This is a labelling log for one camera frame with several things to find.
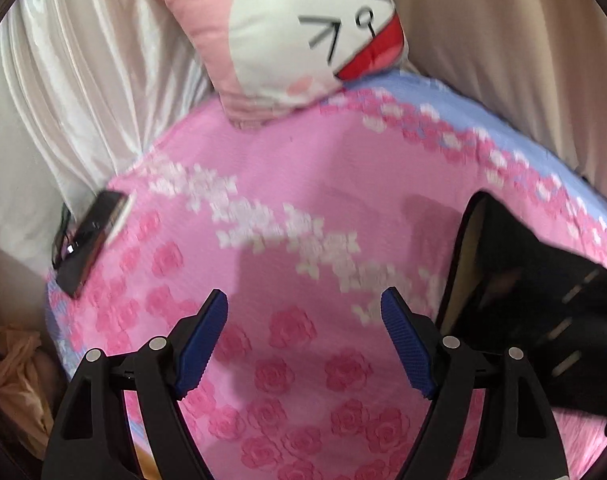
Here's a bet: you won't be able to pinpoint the black cable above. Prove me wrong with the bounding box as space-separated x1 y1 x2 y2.
52 202 77 268

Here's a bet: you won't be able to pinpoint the black smartphone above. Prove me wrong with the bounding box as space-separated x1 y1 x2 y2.
51 190 134 298

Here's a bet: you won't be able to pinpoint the pink cartoon face pillow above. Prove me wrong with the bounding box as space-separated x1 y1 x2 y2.
131 0 409 131

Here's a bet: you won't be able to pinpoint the pink floral blanket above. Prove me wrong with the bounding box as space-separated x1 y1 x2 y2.
44 70 607 480

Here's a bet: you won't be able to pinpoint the beige curtain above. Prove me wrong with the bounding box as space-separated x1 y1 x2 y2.
373 0 607 201

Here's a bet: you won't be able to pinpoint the white satin curtain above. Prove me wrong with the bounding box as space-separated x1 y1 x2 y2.
0 0 219 281

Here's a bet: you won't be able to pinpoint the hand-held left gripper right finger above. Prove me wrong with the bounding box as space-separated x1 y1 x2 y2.
381 287 569 480

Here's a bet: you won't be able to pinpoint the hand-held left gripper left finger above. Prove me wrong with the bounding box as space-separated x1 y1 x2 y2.
41 289 229 480

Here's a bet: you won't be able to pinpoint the crumpled beige cloth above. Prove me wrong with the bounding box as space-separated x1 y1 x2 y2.
0 325 59 461

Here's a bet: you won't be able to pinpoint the black pants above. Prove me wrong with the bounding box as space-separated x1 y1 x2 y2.
436 190 607 441

